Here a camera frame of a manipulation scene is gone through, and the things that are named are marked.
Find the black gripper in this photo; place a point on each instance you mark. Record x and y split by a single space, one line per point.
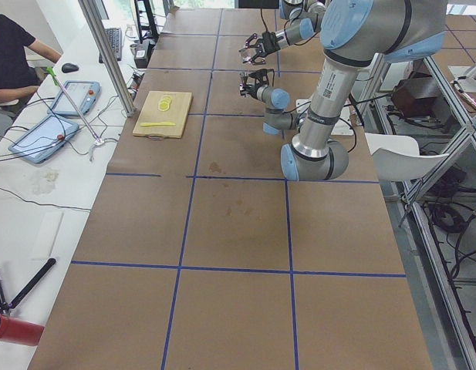
268 43
254 91

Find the steel jigger measuring cup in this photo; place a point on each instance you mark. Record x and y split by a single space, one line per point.
243 79

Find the clear glass cup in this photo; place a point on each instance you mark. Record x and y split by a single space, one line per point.
246 55

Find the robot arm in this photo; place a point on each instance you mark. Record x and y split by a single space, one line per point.
303 21
351 34

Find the wooden cutting board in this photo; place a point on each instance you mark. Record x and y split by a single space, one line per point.
177 113

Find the yellow plastic knife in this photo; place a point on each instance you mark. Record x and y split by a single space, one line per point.
161 123

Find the black keyboard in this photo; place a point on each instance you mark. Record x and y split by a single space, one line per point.
115 40

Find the far blue teach pendant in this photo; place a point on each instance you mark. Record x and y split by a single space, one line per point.
83 93

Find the blue teach pendant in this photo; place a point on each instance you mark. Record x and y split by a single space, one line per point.
44 139
83 93

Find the white chair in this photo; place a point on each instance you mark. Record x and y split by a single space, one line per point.
397 158

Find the black computer mouse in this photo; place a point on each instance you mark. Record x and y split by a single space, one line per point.
69 67

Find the pink metal rod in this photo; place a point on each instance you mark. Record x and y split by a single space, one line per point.
98 140

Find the near blue teach pendant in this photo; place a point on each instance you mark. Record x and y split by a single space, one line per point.
44 139

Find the person in black shirt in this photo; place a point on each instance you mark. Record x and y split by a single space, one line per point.
17 79

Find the black rod tool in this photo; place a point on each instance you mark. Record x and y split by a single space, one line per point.
31 284

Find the red cylinder bottle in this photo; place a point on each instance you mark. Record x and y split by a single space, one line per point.
13 330

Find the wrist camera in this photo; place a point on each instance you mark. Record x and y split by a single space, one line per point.
265 77

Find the aluminium frame post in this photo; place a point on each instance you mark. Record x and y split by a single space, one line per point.
93 20

